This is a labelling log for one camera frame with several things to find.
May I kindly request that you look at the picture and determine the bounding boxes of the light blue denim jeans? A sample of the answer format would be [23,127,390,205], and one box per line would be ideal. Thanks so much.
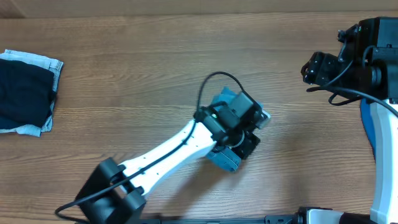
[205,86,265,173]

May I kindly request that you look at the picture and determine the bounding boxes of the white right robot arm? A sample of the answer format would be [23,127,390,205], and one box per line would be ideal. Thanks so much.
[301,45,397,223]

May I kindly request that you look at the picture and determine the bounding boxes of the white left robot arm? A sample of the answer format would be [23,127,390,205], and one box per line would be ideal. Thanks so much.
[75,103,271,223]

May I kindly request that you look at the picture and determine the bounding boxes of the dark blue cloth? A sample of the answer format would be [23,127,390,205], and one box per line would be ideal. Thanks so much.
[360,99,376,159]

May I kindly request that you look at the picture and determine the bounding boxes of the light denim folded garment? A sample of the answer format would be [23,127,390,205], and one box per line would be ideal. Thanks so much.
[1,49,63,137]

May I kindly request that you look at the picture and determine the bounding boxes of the black folded garment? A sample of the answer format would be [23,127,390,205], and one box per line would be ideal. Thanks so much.
[1,59,56,129]

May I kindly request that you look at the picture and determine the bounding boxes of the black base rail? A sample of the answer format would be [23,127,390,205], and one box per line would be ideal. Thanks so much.
[137,214,307,224]

